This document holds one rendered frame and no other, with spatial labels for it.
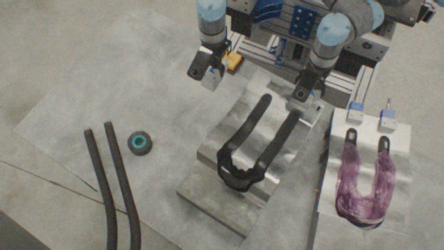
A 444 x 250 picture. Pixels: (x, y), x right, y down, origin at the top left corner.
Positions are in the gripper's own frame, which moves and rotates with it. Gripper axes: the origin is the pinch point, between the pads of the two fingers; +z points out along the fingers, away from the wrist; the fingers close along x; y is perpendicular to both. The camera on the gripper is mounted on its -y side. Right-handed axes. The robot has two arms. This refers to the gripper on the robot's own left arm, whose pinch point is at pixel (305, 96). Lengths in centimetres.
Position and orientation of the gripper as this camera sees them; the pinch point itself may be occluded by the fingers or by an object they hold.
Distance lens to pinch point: 130.6
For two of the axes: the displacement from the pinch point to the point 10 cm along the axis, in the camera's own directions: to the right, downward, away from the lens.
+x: -8.4, -4.9, 2.3
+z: 0.1, 4.1, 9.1
